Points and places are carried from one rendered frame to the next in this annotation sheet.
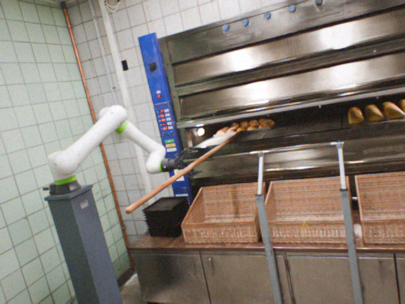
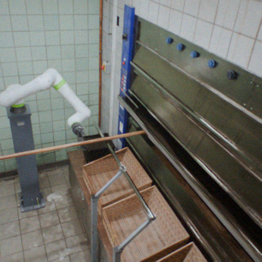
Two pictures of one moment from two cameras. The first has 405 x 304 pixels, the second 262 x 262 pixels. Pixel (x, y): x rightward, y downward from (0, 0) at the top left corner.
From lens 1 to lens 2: 1.94 m
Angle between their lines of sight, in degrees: 43
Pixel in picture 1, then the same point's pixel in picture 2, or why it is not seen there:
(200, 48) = (153, 44)
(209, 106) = (144, 96)
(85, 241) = (16, 143)
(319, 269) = not seen: outside the picture
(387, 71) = (249, 196)
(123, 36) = not seen: outside the picture
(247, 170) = (147, 162)
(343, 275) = not seen: outside the picture
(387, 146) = (223, 250)
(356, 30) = (246, 133)
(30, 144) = (36, 58)
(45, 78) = (62, 11)
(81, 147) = (12, 96)
